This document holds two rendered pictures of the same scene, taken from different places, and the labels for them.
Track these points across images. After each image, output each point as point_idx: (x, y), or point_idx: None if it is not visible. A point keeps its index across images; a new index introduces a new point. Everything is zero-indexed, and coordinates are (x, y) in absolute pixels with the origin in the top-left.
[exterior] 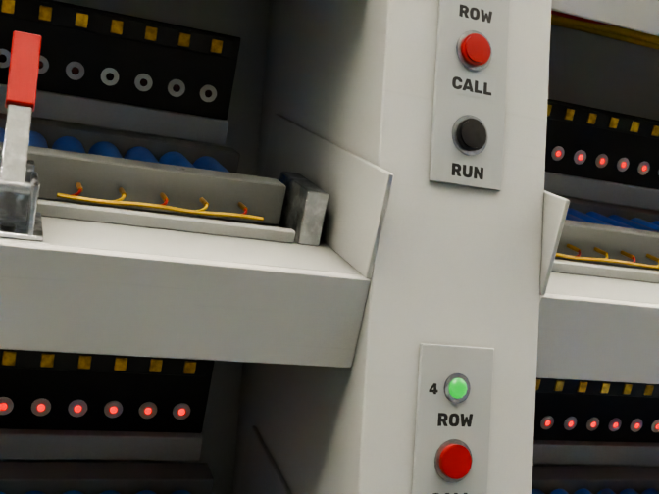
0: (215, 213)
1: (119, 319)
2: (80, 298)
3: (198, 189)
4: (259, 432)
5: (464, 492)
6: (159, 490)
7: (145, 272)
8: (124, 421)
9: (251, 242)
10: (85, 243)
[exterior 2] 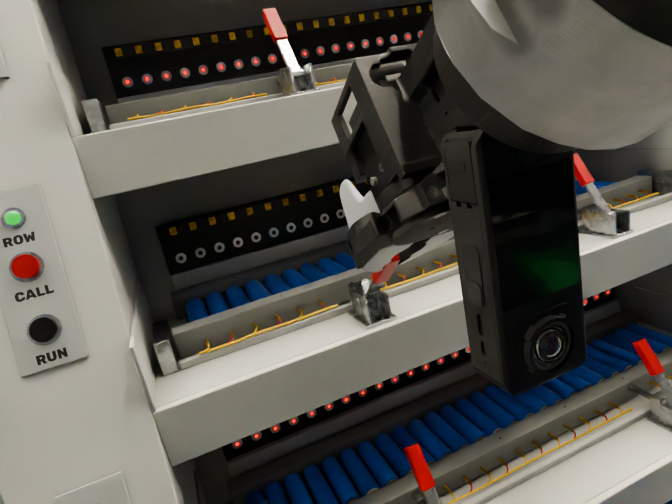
0: (643, 198)
1: (666, 250)
2: (654, 247)
3: (624, 191)
4: (643, 288)
5: None
6: (620, 327)
7: (671, 228)
8: (588, 305)
9: (667, 203)
10: (642, 226)
